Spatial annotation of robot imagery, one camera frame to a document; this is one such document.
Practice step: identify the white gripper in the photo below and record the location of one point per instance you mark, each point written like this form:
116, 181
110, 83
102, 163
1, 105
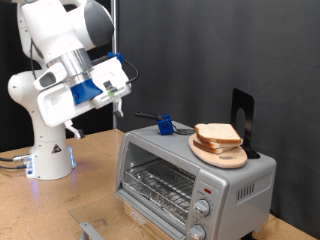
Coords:
56, 103

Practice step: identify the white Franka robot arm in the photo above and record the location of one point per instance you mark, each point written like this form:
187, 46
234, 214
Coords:
50, 30

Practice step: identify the silver oven knob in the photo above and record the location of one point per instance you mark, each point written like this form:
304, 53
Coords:
202, 207
196, 232

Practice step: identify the silver toaster oven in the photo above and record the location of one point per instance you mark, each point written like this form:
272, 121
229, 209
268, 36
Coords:
233, 180

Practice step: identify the vertical metal pole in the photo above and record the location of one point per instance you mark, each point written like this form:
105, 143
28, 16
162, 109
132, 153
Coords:
114, 123

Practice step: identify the round wooden cutting board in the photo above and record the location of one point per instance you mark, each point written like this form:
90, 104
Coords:
206, 157

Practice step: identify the black metal bookend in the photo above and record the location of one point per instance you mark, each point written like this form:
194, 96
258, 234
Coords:
243, 98

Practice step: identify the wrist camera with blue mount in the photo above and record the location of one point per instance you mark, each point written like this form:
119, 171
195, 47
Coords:
85, 91

